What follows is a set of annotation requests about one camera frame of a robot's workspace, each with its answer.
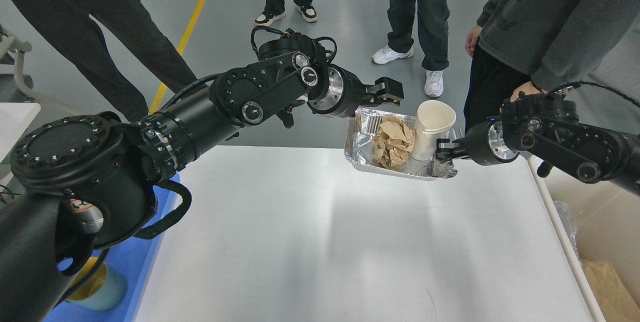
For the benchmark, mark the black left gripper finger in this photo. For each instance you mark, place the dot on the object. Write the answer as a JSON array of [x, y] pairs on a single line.
[[385, 90]]

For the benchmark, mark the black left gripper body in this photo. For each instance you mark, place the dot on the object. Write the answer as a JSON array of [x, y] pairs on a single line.
[[343, 94]]

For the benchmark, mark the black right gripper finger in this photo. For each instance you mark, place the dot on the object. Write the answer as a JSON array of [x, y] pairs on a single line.
[[448, 146], [451, 155]]

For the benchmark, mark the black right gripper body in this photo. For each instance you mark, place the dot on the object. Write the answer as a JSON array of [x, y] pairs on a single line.
[[485, 144]]

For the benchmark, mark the beige paper cup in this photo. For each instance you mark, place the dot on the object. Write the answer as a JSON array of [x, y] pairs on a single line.
[[434, 119]]

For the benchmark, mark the brown paper napkin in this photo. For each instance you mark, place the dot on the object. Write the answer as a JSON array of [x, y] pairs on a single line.
[[393, 143]]

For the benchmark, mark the aluminium foil container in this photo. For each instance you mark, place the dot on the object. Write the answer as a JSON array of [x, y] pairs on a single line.
[[359, 149]]

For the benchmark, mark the teal mug yellow inside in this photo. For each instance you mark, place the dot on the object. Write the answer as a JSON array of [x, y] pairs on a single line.
[[103, 291]]

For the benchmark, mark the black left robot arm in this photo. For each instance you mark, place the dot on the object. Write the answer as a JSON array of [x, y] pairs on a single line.
[[91, 181]]

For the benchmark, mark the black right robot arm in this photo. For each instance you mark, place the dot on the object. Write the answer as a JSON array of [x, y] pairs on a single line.
[[547, 126]]

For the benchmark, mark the person with white sneakers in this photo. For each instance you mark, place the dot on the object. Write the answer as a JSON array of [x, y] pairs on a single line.
[[432, 32]]

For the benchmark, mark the white plastic bin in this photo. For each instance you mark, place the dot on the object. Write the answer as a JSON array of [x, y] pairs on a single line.
[[597, 222]]

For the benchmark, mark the person in grey sweater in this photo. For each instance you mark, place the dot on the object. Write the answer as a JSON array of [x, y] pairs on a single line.
[[533, 46]]

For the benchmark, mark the brown paper bag in bin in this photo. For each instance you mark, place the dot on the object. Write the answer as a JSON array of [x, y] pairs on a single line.
[[614, 300]]

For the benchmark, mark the blue plastic tray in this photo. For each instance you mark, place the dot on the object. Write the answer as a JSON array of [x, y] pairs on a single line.
[[134, 259]]

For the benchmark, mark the person in beige top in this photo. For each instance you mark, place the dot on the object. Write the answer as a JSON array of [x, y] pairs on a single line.
[[74, 29]]

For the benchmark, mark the white side table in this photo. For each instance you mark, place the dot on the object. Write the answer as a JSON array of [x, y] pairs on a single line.
[[15, 118]]

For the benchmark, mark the grey wheeled chair base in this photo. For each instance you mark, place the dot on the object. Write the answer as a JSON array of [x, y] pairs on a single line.
[[11, 44]]

